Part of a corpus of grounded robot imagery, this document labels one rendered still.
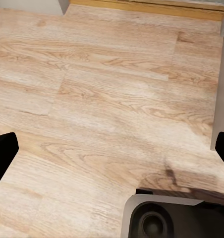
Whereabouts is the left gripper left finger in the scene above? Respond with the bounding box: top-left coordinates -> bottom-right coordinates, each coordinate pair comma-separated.
0,132 -> 19,180

